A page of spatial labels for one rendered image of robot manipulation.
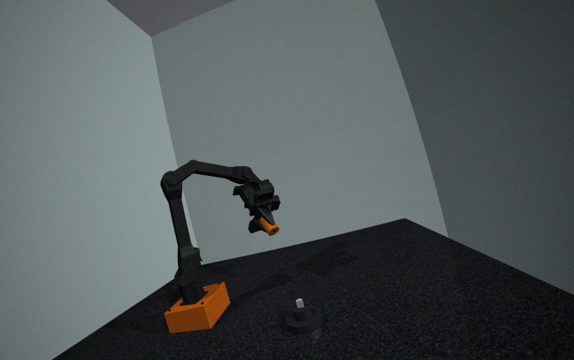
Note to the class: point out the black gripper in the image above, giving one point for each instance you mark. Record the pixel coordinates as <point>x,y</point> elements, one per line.
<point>259,206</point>

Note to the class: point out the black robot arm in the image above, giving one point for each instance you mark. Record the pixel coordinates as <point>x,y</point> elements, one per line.
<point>190,286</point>

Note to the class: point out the orange cylinder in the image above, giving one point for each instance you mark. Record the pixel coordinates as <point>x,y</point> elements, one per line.
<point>270,229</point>

